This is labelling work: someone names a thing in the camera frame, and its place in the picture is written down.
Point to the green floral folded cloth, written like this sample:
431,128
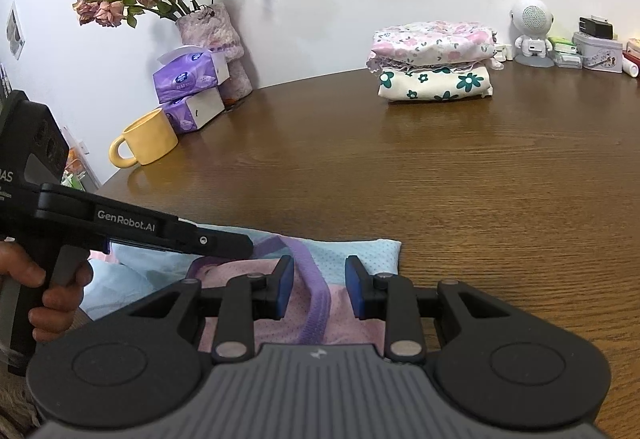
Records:
435,85

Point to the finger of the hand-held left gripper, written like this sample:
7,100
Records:
215,245

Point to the white robot speaker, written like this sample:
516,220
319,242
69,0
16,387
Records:
532,24

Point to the purple tissue pack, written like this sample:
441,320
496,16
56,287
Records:
197,111
187,76

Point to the fuzzy purple vase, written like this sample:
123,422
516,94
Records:
210,29

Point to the white tube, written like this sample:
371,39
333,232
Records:
631,69

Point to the yellow mug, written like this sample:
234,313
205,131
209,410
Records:
150,141

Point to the black charger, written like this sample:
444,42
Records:
596,26

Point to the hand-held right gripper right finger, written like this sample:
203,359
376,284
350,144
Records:
355,290

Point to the clear display rack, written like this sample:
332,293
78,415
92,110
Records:
80,164

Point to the green white box stack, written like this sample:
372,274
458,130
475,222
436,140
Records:
565,53

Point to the person's left hand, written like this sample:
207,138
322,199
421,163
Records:
60,311

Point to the grey wall photo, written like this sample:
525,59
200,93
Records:
15,31

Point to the grey printed tin box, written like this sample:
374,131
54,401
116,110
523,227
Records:
599,56

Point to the pink blue mesh shirt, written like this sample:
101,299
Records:
330,264

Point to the pink floral folded cloth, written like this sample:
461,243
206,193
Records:
430,44

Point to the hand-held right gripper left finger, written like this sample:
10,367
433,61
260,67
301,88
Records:
286,288

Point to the yellow pink toy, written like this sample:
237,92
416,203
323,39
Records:
634,45

